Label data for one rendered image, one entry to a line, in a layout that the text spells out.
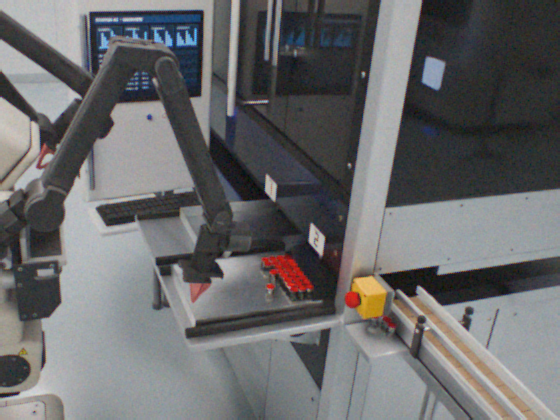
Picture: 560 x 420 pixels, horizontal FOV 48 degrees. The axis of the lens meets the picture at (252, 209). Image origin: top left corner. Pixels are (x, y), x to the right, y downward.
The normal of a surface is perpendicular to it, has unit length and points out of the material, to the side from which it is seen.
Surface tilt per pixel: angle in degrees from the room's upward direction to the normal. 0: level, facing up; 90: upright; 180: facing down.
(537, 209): 90
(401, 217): 90
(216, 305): 0
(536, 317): 90
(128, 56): 92
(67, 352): 0
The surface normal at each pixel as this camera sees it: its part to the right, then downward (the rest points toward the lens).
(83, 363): 0.07, -0.89
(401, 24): 0.34, 0.44
